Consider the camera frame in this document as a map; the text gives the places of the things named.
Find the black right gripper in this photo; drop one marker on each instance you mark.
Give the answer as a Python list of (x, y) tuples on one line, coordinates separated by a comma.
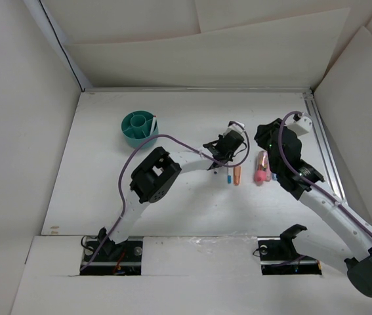
[(264, 131)]

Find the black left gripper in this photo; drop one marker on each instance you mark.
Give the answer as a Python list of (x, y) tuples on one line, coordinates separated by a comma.
[(220, 137)]

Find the blue capped white marker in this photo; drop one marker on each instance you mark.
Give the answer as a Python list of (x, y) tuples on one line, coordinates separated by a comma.
[(229, 175)]

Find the red capped white marker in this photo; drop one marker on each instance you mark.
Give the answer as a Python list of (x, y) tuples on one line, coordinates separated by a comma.
[(153, 124)]

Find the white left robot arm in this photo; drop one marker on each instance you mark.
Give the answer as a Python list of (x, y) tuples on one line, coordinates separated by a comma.
[(152, 179)]

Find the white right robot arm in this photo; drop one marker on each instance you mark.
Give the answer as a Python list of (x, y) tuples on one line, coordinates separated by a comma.
[(353, 254)]

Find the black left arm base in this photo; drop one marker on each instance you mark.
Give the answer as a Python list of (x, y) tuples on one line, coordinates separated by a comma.
[(124, 259)]

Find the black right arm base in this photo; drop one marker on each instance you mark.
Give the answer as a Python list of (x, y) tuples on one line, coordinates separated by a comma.
[(278, 256)]

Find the teal round divided organizer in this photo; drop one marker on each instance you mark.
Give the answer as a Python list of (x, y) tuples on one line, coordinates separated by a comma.
[(136, 128)]

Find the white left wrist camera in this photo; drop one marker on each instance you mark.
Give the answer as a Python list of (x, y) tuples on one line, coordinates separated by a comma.
[(236, 127)]

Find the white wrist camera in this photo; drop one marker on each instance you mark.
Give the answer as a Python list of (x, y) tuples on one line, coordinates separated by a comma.
[(301, 124), (236, 127)]

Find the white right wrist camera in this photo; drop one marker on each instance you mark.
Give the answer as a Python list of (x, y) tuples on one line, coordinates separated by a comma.
[(301, 124)]

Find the aluminium rail right side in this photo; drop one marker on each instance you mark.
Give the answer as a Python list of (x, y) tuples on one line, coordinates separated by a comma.
[(331, 172)]

